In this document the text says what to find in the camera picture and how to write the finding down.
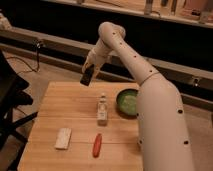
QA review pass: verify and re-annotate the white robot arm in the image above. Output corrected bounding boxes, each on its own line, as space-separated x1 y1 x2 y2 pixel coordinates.
81 22 195 171

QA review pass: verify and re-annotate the black eraser block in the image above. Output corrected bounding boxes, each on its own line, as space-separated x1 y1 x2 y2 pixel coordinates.
80 65 94 86

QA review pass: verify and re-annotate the black cable left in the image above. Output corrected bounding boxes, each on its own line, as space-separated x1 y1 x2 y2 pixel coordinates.
5 39 45 75

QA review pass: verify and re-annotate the green ceramic bowl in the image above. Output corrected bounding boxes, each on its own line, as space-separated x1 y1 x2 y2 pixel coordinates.
116 89 138 117

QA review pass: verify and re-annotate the orange carrot toy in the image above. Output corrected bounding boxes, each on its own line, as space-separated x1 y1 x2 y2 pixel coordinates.
92 133 102 158

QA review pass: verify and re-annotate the black office chair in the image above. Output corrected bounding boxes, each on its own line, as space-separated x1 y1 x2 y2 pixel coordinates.
0 50 37 171

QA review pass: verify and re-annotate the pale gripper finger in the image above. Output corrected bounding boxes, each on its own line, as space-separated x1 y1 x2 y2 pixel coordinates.
92 68 100 80
82 63 90 73

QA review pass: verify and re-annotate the white rectangular sponge block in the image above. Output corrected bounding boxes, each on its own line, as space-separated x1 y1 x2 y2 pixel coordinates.
55 128 72 150

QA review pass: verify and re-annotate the small white bottle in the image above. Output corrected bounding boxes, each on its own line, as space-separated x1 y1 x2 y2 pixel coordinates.
97 93 108 126

